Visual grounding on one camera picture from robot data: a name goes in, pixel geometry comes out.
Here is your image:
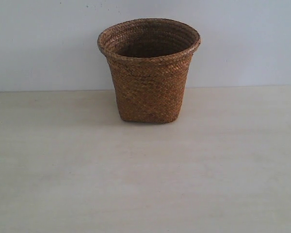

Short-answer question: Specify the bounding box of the brown woven basket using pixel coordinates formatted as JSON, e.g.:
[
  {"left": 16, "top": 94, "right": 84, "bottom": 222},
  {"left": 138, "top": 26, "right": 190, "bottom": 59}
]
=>
[{"left": 97, "top": 18, "right": 201, "bottom": 124}]

